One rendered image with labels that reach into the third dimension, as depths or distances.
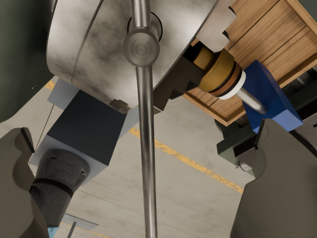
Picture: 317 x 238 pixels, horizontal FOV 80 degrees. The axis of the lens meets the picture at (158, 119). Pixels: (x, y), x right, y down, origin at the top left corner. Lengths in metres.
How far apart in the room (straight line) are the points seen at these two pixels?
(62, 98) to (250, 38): 0.81
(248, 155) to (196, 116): 1.18
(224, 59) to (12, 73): 0.32
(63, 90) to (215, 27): 0.77
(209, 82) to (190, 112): 1.50
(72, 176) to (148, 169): 0.47
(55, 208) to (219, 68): 0.51
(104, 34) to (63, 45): 0.05
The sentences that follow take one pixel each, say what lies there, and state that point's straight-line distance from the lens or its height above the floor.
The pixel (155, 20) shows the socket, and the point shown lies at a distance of 0.20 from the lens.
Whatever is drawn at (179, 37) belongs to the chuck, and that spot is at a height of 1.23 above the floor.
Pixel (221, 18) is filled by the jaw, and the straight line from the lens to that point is 0.34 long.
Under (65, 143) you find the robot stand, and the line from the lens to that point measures 0.61.
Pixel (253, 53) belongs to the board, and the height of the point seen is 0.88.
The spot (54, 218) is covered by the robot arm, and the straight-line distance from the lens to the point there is 0.60.
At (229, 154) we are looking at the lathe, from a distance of 0.82.
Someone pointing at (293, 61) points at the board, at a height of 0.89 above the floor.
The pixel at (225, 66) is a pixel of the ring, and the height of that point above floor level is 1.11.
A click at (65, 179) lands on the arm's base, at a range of 0.62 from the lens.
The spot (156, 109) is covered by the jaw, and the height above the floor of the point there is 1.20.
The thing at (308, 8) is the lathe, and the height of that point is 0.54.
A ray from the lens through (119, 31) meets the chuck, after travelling 0.21.
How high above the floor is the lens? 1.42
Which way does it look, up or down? 48 degrees down
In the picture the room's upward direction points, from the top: 171 degrees counter-clockwise
